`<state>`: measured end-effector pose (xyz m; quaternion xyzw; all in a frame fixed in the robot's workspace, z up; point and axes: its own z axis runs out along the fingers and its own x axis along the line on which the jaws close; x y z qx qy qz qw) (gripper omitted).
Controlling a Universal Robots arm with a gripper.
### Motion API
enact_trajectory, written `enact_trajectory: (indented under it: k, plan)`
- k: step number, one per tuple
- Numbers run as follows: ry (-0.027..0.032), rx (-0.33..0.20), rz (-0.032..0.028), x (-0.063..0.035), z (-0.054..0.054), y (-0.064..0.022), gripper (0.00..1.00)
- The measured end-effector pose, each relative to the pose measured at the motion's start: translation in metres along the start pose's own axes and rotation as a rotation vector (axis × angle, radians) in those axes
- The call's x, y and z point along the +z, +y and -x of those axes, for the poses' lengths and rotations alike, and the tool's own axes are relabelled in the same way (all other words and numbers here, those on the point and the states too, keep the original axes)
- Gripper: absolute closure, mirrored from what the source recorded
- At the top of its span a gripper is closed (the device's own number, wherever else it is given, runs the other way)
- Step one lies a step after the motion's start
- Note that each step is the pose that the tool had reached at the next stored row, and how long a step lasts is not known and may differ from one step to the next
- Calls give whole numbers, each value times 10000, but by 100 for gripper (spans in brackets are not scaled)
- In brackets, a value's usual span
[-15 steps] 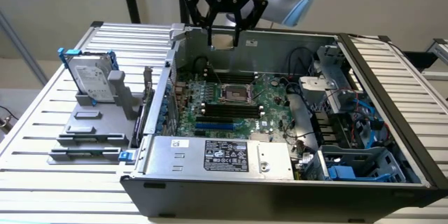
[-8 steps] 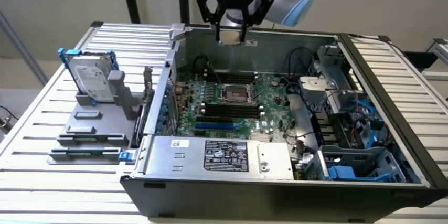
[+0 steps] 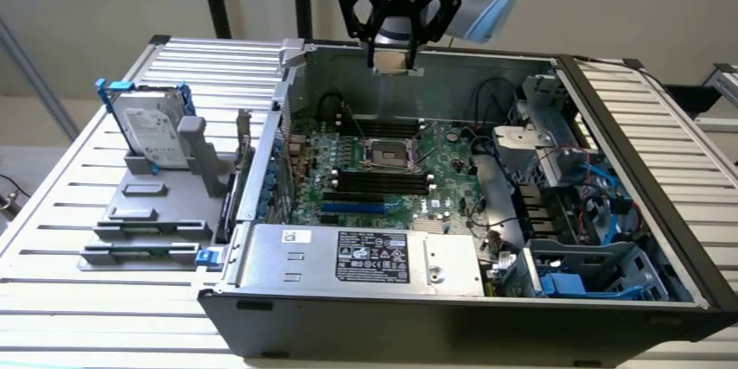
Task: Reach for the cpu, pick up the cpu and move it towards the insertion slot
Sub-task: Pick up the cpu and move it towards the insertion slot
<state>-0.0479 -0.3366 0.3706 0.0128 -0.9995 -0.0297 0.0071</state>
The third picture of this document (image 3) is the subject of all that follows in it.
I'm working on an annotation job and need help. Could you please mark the black looped wire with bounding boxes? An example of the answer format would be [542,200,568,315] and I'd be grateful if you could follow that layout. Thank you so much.
[472,77,522,129]

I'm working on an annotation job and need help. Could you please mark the neighbouring slatted metal table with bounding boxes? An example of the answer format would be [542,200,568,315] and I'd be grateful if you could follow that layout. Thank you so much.
[691,61,738,133]

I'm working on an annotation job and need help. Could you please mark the blue data wire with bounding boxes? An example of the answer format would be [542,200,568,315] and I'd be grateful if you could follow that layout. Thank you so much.
[580,160,637,250]

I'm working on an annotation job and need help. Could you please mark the grey plastic disk bay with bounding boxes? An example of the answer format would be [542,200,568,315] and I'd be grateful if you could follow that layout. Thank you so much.
[520,238,674,302]

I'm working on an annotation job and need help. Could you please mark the aluminium frame bar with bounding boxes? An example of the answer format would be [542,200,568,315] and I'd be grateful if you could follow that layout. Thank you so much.
[0,17,80,142]

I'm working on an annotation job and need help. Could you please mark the thin black cable loop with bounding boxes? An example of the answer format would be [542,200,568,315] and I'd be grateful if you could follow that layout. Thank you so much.
[0,173,37,216]

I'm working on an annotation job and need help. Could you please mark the square silver CPU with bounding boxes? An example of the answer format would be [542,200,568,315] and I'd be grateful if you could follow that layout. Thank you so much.
[371,50,427,79]

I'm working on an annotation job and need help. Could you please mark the blue case latch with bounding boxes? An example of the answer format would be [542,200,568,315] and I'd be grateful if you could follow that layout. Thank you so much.
[195,247,224,267]

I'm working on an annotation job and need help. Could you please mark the grey case hinge bracket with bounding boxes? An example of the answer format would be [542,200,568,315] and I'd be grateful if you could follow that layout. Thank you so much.
[276,37,308,68]

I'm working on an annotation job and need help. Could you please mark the silver chipset heatsink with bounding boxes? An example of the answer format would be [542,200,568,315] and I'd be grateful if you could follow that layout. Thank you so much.
[411,219,450,237]

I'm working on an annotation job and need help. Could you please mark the black cable on table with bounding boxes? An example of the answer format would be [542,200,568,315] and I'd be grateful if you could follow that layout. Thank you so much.
[574,54,674,96]

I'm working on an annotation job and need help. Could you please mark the black power wire bundle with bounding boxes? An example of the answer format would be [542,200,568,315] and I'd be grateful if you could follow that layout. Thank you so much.
[318,91,354,124]

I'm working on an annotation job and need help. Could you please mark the black open PC case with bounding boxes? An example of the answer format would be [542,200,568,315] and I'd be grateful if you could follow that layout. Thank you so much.
[197,41,738,369]

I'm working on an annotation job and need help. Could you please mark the grey plastic parts rack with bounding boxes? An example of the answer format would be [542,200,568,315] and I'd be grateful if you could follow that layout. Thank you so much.
[77,115,256,273]

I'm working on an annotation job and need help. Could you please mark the metal drive cage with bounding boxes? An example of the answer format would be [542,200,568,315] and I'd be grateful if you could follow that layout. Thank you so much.
[491,73,602,191]

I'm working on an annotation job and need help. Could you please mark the CPU socket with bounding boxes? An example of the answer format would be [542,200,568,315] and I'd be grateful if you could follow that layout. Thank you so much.
[358,137,420,173]

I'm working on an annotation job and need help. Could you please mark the graphics card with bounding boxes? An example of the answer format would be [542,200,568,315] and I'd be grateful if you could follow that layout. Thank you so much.
[215,108,256,245]

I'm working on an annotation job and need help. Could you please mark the green RAM stick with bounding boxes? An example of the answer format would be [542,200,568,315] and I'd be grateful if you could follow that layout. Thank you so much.
[95,219,208,240]
[81,242,201,264]

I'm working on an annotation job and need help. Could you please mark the silver power supply unit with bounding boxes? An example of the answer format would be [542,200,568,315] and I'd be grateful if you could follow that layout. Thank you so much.
[233,223,487,298]

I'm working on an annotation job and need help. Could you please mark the long black expansion slot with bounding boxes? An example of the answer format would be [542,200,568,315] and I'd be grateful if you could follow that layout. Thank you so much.
[320,190,387,205]

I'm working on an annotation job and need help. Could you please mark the blue expansion slot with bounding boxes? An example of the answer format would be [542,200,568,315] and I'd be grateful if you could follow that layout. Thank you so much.
[320,200,387,216]

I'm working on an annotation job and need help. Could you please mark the green motherboard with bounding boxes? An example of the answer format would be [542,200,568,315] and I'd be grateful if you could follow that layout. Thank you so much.
[286,117,492,241]

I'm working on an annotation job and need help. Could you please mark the silver air duct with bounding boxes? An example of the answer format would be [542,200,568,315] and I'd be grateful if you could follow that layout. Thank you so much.
[472,154,522,232]

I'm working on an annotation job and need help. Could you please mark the hard disk with blue bracket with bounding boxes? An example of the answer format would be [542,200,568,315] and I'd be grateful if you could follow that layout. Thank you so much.
[93,78,196,176]

